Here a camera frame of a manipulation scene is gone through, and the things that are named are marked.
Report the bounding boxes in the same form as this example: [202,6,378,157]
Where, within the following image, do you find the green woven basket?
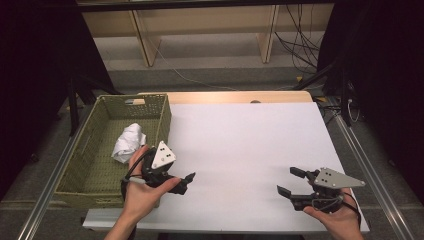
[53,93,173,209]

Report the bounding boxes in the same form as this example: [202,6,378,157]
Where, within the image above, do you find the dark curtain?
[315,0,424,205]
[0,0,116,203]

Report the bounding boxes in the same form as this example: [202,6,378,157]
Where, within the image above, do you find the bundle of black cables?
[273,3,327,76]

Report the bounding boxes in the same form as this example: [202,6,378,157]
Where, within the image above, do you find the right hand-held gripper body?
[290,167,367,213]

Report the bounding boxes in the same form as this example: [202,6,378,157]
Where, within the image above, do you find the white table sheet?
[82,101,371,234]

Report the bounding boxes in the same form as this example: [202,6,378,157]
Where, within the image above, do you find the light wooden shelf unit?
[75,0,335,68]

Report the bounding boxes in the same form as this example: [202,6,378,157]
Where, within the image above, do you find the thin white looped cable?
[346,97,362,123]

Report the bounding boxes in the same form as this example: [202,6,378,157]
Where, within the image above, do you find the aluminium rail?
[328,96,417,240]
[17,108,88,240]

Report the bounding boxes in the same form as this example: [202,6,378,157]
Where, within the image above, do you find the right hand-held gripper cable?
[311,191,363,231]

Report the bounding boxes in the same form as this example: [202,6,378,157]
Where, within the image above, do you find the white floor cable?
[146,34,239,92]

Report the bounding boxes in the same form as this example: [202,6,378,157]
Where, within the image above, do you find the black stand leg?
[292,59,338,92]

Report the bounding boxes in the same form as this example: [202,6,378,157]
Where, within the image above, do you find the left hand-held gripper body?
[141,140,183,192]

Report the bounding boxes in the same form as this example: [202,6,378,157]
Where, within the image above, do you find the white cloth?
[111,122,148,164]

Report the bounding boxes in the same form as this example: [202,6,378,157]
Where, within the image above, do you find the person's right hand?
[302,189,365,235]

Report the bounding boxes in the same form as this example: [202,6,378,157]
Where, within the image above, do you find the black stand legs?
[65,73,125,137]

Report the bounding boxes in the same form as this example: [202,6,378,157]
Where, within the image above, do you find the wooden table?
[137,90,315,105]

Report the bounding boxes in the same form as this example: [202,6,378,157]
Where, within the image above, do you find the person's left hand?
[123,144,183,223]

